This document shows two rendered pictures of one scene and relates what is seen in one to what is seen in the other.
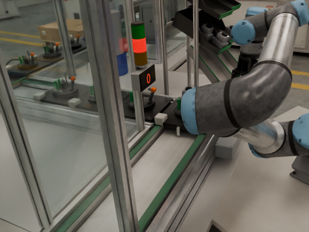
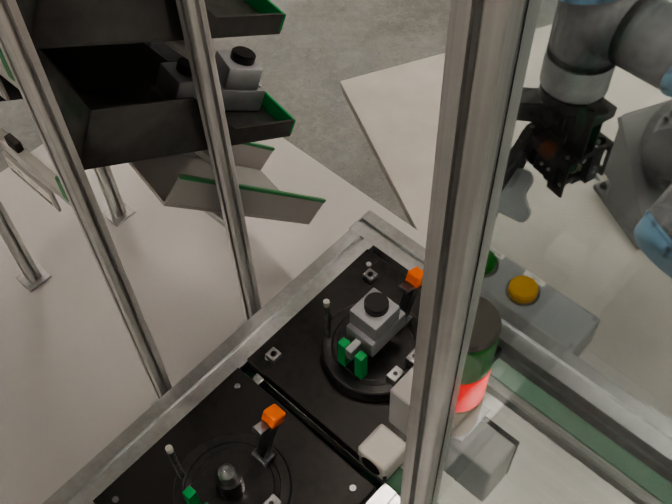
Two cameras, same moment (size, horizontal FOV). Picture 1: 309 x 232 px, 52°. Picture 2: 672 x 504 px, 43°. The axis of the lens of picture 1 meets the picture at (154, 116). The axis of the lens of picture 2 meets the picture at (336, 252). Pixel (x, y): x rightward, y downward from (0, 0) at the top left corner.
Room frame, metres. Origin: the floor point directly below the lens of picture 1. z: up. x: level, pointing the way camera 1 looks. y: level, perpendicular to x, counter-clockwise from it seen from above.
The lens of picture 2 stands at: (1.17, 0.37, 1.96)
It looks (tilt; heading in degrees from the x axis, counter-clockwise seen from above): 55 degrees down; 286
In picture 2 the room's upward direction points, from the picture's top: 3 degrees counter-clockwise
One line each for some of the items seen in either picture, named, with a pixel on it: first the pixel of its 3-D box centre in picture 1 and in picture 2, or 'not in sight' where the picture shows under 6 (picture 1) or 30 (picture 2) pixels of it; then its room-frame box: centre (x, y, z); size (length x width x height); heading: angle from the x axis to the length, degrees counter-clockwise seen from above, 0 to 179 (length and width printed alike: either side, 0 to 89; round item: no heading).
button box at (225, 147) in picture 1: (230, 138); not in sight; (1.10, -0.31, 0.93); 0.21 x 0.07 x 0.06; 151
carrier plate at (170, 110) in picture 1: (189, 114); (375, 356); (1.28, -0.16, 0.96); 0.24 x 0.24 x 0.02; 61
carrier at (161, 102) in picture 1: (140, 97); (229, 481); (1.40, 0.06, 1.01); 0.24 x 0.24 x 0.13; 61
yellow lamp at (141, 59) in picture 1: (140, 57); not in sight; (1.17, 0.04, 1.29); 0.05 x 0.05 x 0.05
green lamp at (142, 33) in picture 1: (138, 31); not in sight; (1.17, 0.04, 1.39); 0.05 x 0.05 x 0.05
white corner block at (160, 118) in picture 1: (160, 119); (382, 452); (1.24, -0.03, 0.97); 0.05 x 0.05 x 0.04; 61
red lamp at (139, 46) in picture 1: (139, 44); not in sight; (1.17, 0.04, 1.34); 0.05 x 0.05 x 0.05
